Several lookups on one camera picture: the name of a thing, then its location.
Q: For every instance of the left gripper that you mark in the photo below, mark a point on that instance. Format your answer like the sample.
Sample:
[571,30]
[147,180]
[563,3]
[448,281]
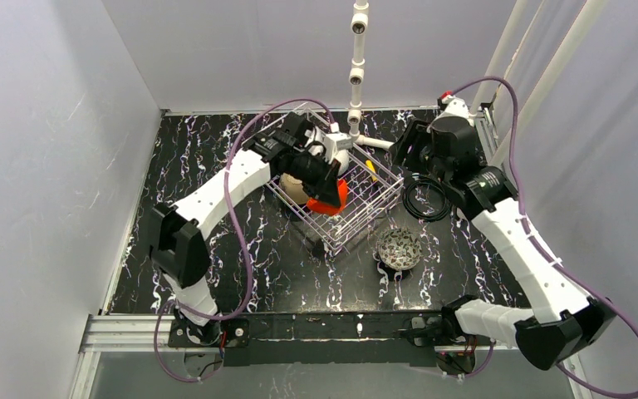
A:
[325,179]

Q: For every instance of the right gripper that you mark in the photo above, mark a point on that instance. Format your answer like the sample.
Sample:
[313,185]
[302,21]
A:
[407,146]

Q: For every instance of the glossy orange bowl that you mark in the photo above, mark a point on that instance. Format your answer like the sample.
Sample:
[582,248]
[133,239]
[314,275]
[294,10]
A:
[333,206]

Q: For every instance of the floral beige bowl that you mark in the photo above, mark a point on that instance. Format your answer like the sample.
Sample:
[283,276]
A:
[293,188]

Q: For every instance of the white ribbed bowl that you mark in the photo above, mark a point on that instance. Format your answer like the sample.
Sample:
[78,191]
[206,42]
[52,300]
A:
[342,156]

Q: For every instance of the white wire dish rack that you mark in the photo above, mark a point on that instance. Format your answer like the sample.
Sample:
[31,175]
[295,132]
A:
[367,201]

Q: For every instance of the brown leaf patterned bowl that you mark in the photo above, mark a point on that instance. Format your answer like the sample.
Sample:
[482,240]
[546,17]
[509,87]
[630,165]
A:
[399,249]

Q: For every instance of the plain white bowl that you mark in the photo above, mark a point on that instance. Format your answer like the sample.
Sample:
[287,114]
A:
[310,135]

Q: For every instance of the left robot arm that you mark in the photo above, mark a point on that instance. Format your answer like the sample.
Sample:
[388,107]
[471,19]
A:
[177,233]

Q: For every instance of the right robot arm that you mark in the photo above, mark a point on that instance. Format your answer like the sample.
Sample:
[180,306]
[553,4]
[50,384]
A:
[563,318]

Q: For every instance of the yellow black tool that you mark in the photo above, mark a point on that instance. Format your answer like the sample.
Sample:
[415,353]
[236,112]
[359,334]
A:
[373,171]

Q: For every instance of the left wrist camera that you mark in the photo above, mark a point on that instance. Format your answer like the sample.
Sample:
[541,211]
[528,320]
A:
[335,141]

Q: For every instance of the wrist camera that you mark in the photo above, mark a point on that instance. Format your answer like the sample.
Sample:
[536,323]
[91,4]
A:
[450,105]
[335,141]

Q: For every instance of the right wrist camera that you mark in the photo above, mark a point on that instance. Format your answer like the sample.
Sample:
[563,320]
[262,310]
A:
[450,105]

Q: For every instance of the white PVC pipe frame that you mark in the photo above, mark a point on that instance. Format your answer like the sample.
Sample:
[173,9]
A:
[588,14]

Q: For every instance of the aluminium front rail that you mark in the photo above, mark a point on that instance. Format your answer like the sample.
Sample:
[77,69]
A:
[144,332]

